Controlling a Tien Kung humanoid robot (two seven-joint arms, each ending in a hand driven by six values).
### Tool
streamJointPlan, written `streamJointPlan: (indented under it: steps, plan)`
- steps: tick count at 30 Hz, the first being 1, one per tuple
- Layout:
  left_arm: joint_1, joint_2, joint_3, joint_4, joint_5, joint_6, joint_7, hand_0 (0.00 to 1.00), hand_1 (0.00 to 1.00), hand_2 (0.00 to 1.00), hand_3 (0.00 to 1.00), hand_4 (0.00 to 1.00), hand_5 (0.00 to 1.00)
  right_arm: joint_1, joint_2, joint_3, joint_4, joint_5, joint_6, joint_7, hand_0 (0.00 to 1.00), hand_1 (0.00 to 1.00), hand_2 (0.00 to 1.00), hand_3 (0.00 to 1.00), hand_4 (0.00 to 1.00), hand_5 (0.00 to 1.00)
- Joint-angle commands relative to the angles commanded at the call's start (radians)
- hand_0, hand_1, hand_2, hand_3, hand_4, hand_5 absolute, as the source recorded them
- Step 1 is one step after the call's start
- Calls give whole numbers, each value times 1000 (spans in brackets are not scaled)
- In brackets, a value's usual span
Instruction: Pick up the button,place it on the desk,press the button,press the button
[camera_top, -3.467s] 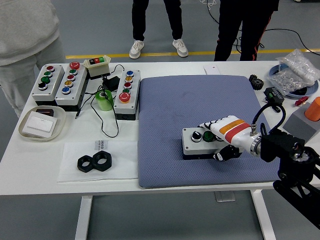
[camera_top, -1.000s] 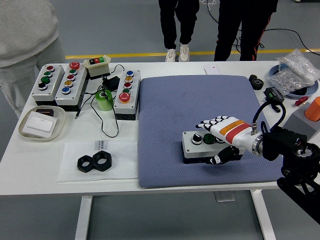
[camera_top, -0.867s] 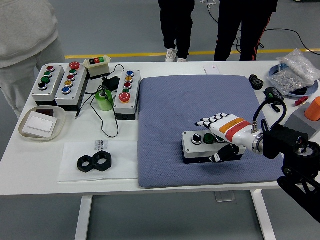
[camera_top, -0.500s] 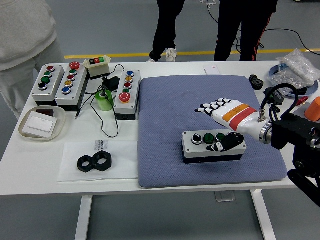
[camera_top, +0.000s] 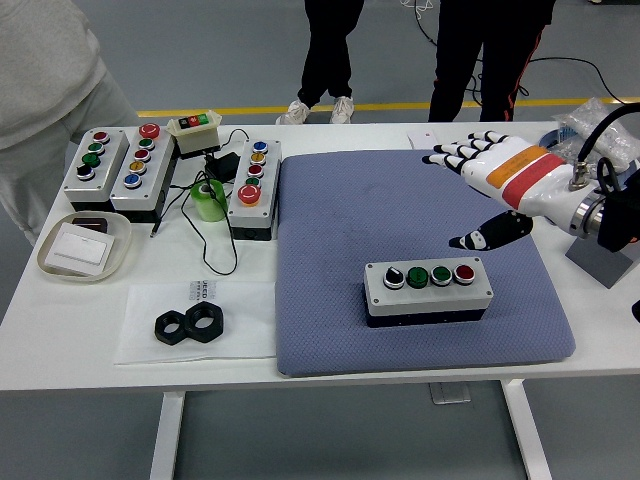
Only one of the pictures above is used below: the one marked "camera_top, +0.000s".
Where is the grey four-button control box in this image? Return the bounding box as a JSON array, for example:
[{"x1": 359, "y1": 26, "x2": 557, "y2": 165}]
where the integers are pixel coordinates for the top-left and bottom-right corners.
[{"x1": 363, "y1": 257, "x2": 494, "y2": 330}]

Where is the black adapter cable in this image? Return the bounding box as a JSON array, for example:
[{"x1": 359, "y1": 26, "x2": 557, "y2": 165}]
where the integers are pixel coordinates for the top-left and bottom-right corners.
[{"x1": 149, "y1": 128, "x2": 251, "y2": 276}]

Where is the cream three-button switch box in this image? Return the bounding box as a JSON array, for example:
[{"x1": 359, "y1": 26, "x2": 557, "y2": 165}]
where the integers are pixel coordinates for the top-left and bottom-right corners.
[{"x1": 165, "y1": 112, "x2": 223, "y2": 160}]

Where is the person in red-striped trousers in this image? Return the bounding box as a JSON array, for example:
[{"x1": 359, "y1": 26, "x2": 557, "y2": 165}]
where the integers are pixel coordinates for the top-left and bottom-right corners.
[{"x1": 427, "y1": 0, "x2": 557, "y2": 123}]

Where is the grey five-button box, blue button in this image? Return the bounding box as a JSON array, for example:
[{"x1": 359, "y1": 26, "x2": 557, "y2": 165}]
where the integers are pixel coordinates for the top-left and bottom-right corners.
[{"x1": 227, "y1": 138, "x2": 283, "y2": 242}]

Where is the small dark brown box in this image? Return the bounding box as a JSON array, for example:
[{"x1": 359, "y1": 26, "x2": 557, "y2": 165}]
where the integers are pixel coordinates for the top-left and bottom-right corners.
[{"x1": 71, "y1": 215, "x2": 109, "y2": 234}]

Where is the white table leg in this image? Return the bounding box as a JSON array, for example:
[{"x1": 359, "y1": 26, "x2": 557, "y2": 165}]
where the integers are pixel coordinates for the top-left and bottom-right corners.
[
  {"x1": 149, "y1": 392, "x2": 187, "y2": 480},
  {"x1": 501, "y1": 379, "x2": 554, "y2": 480}
]

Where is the white printed paper sheet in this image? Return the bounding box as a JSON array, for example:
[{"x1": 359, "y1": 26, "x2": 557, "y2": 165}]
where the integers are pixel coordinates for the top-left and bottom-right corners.
[{"x1": 113, "y1": 280, "x2": 278, "y2": 365}]

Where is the clear bag of metal parts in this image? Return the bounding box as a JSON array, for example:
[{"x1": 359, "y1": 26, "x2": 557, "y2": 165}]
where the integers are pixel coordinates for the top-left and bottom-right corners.
[
  {"x1": 552, "y1": 97, "x2": 640, "y2": 169},
  {"x1": 544, "y1": 137, "x2": 636, "y2": 176}
]

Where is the black floor cable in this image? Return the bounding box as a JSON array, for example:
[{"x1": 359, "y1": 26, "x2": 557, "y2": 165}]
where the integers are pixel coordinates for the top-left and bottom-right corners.
[{"x1": 412, "y1": 9, "x2": 640, "y2": 112}]

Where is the white wall switch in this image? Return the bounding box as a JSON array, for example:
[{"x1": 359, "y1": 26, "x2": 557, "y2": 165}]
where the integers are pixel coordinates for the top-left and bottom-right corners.
[{"x1": 47, "y1": 222, "x2": 116, "y2": 276}]

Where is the person in white sneakers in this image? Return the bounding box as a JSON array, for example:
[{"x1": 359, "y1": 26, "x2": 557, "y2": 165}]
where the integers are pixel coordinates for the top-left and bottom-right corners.
[{"x1": 275, "y1": 0, "x2": 365, "y2": 126}]

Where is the grey bracket under table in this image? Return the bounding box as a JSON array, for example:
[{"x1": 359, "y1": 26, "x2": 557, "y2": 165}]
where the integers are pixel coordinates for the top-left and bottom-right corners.
[{"x1": 429, "y1": 382, "x2": 472, "y2": 405}]

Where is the white shallow tray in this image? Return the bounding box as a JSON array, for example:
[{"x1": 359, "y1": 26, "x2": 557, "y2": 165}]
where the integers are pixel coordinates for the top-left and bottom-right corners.
[{"x1": 36, "y1": 211, "x2": 133, "y2": 284}]

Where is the grey box with black selector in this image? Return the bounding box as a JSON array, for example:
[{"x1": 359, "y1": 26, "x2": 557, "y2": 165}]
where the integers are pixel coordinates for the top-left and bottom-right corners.
[{"x1": 63, "y1": 127, "x2": 130, "y2": 212}]

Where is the grey five-button box, silver button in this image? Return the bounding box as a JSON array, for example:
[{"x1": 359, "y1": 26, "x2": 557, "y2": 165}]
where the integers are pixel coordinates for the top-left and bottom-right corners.
[{"x1": 108, "y1": 122, "x2": 176, "y2": 224}]

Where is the white card with red mark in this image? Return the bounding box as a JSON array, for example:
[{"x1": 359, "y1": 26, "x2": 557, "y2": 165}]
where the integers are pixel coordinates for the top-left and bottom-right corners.
[{"x1": 407, "y1": 130, "x2": 441, "y2": 150}]

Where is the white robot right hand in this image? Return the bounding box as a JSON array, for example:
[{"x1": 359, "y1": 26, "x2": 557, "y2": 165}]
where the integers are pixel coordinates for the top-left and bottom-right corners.
[{"x1": 422, "y1": 130, "x2": 601, "y2": 251}]

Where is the black hex nut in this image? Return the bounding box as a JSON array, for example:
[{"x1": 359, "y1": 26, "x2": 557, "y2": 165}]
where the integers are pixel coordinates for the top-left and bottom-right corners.
[
  {"x1": 183, "y1": 301, "x2": 227, "y2": 344},
  {"x1": 153, "y1": 309, "x2": 194, "y2": 346}
]

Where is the person in light grey top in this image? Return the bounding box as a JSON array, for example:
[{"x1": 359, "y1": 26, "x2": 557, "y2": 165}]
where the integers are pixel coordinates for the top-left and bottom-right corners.
[{"x1": 0, "y1": 0, "x2": 141, "y2": 246}]

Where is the white floor cable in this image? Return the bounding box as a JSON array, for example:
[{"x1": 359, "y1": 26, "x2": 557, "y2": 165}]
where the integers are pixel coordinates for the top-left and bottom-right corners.
[{"x1": 399, "y1": 0, "x2": 436, "y2": 22}]

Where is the black power adapter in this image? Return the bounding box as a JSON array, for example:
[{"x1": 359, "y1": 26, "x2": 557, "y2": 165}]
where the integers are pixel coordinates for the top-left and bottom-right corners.
[{"x1": 204, "y1": 151, "x2": 240, "y2": 181}]

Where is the blue-grey quilted mat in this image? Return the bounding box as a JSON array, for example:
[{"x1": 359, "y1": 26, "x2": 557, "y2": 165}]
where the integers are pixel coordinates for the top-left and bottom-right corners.
[{"x1": 273, "y1": 149, "x2": 576, "y2": 377}]

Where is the grey wedge block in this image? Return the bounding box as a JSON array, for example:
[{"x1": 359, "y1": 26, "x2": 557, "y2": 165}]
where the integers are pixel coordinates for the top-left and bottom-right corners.
[{"x1": 564, "y1": 233, "x2": 634, "y2": 290}]

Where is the green tape roll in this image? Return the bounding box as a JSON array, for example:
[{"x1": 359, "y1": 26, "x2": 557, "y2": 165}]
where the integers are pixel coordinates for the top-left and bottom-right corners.
[{"x1": 190, "y1": 179, "x2": 229, "y2": 223}]

